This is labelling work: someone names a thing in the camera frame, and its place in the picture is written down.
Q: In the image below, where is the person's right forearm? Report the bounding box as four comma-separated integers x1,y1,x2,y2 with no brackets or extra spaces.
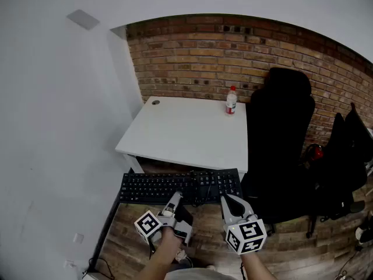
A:
240,250,278,280

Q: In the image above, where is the red round object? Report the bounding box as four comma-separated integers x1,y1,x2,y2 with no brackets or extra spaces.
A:
304,143,325,161

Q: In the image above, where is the black computer keyboard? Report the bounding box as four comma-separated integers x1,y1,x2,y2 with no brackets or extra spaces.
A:
119,168,243,206

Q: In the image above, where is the black and white shoe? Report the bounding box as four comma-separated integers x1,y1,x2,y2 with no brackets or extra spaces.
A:
354,211,373,245

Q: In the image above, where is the grey wall panel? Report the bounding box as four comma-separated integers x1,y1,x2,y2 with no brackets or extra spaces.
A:
66,9,101,31

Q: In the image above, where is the black baseboard strip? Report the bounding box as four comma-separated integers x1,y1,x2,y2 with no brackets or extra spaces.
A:
86,167,122,274

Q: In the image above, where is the white table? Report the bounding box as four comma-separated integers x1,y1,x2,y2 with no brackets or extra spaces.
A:
114,95,249,175

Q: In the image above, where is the black office chair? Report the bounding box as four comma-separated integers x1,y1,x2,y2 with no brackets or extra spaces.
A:
241,66,317,236

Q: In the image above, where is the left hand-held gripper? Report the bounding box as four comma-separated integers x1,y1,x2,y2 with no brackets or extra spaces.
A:
133,190,194,247

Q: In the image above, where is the black floor cable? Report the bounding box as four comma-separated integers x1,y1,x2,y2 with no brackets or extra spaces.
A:
87,257,116,280

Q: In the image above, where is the person's grey shirt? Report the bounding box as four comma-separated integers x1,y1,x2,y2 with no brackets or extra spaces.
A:
165,267,243,280

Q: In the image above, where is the person's left forearm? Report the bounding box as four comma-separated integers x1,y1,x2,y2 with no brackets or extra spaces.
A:
135,227,183,280

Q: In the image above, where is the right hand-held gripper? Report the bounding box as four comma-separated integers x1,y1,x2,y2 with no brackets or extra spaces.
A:
220,193,268,256

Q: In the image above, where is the clear red-capped plastic bottle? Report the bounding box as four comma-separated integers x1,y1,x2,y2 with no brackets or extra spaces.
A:
224,85,238,117

